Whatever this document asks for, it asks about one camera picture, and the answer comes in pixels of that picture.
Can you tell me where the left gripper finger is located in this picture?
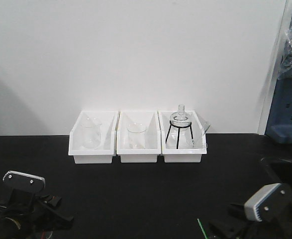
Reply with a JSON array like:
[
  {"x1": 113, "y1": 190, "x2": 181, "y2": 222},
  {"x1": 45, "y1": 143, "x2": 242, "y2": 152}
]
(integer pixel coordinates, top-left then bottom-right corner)
[
  {"x1": 40, "y1": 202, "x2": 74, "y2": 227},
  {"x1": 35, "y1": 195, "x2": 62, "y2": 208}
]

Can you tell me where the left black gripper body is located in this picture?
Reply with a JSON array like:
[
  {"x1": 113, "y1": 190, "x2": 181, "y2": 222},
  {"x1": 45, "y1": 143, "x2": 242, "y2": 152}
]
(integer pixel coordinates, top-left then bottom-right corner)
[{"x1": 0, "y1": 190, "x2": 52, "y2": 239}]

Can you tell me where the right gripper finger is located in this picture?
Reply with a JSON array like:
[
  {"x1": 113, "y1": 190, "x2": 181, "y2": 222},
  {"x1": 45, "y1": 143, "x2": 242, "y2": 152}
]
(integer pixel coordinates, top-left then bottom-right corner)
[
  {"x1": 208, "y1": 220, "x2": 249, "y2": 239},
  {"x1": 228, "y1": 203, "x2": 246, "y2": 217}
]

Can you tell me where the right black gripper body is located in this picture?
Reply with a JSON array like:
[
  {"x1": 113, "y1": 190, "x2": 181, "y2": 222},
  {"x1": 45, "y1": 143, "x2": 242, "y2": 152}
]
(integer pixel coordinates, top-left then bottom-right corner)
[{"x1": 257, "y1": 200, "x2": 292, "y2": 239}]

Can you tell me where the green plastic spoon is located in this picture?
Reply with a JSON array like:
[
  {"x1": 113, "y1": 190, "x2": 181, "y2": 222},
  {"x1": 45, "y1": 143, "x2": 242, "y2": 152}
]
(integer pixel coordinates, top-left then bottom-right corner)
[{"x1": 197, "y1": 219, "x2": 208, "y2": 239}]

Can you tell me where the black sink basin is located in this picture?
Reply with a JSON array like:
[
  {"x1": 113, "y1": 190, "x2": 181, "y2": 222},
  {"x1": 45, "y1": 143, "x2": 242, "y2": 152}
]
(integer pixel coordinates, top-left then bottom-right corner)
[{"x1": 261, "y1": 157, "x2": 292, "y2": 188}]

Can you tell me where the left white storage bin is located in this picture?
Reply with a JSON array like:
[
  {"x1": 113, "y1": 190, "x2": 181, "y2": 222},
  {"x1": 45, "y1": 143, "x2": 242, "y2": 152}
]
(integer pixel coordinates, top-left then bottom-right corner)
[{"x1": 68, "y1": 111, "x2": 119, "y2": 164}]

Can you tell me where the white storage bin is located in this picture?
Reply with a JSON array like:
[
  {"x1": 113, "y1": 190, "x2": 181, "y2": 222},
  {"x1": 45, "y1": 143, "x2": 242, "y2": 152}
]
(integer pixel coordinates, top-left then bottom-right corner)
[
  {"x1": 158, "y1": 111, "x2": 207, "y2": 163},
  {"x1": 116, "y1": 111, "x2": 161, "y2": 163},
  {"x1": 68, "y1": 111, "x2": 119, "y2": 164}
]

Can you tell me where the glass beaker in left bin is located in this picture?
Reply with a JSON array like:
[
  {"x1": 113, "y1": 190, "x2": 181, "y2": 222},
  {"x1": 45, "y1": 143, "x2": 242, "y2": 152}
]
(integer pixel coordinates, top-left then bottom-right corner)
[{"x1": 81, "y1": 116, "x2": 102, "y2": 149}]

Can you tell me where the glass beaker in bin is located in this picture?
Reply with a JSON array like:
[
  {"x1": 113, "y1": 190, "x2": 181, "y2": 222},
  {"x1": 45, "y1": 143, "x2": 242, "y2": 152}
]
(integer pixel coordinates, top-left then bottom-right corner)
[
  {"x1": 127, "y1": 123, "x2": 147, "y2": 149},
  {"x1": 81, "y1": 116, "x2": 102, "y2": 149}
]

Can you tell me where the small glass funnel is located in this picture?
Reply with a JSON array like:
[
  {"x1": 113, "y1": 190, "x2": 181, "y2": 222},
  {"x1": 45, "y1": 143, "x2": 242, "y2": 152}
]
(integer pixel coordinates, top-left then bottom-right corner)
[{"x1": 187, "y1": 121, "x2": 211, "y2": 149}]

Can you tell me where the right white storage bin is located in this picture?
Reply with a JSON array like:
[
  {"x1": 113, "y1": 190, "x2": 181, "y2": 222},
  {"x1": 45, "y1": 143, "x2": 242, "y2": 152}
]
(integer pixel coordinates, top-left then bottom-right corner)
[{"x1": 158, "y1": 111, "x2": 207, "y2": 163}]

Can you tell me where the blue perforated equipment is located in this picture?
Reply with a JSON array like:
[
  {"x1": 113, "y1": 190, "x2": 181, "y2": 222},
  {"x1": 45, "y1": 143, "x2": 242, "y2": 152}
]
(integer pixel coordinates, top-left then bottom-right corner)
[{"x1": 265, "y1": 78, "x2": 292, "y2": 144}]

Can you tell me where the glass flask on stand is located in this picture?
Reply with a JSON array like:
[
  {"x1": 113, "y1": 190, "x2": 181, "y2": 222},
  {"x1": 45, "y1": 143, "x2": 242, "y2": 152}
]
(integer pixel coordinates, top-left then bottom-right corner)
[{"x1": 167, "y1": 104, "x2": 192, "y2": 149}]

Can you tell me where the middle white storage bin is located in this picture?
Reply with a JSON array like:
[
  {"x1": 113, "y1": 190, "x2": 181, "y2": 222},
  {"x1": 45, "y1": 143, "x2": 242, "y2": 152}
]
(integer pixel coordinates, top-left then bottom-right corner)
[{"x1": 116, "y1": 111, "x2": 161, "y2": 163}]

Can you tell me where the glass beaker in middle bin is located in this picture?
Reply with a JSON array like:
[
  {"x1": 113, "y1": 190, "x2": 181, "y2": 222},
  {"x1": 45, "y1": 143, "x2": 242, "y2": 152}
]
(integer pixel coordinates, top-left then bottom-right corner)
[{"x1": 127, "y1": 123, "x2": 147, "y2": 149}]

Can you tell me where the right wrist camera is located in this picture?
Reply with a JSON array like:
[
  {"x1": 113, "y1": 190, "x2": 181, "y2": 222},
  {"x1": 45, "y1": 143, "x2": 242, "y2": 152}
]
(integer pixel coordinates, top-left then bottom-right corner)
[{"x1": 244, "y1": 183, "x2": 292, "y2": 222}]

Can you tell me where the black wire tripod stand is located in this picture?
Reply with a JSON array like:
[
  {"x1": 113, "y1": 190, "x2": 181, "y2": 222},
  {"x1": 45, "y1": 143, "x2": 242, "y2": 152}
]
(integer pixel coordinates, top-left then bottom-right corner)
[{"x1": 165, "y1": 120, "x2": 194, "y2": 149}]

